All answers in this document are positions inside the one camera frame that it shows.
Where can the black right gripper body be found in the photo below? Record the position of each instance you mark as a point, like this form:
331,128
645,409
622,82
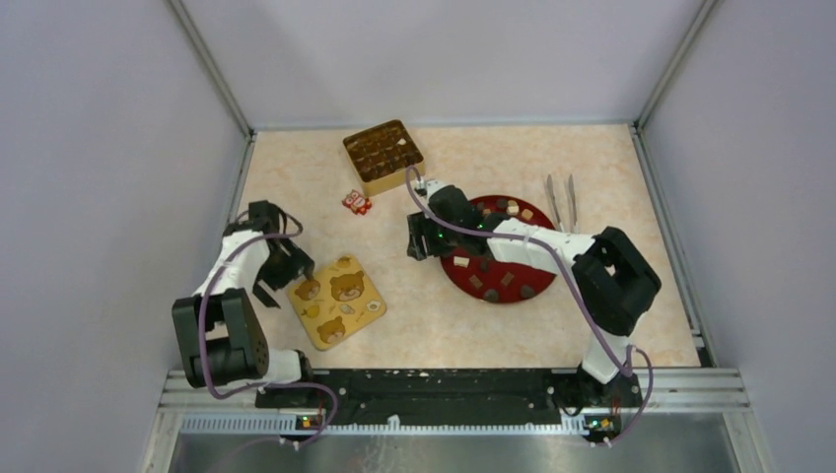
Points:
437,238

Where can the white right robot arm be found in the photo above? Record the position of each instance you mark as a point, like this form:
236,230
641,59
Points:
612,282

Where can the red round tray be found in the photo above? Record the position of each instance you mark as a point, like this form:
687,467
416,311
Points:
497,282

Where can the silver metal tongs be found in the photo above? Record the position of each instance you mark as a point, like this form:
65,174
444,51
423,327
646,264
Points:
565,209

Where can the gold bear tin lid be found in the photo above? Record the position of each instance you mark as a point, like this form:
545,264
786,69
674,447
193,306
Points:
338,301

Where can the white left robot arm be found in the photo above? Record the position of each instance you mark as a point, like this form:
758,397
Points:
219,337

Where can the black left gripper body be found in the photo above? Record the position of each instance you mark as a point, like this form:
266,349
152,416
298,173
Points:
285,263

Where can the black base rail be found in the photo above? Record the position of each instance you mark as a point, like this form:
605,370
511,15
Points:
462,397

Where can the gold chocolate box tin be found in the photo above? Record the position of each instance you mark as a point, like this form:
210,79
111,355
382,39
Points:
379,163

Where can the red owl toy block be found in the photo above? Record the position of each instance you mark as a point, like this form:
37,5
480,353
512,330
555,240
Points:
357,203

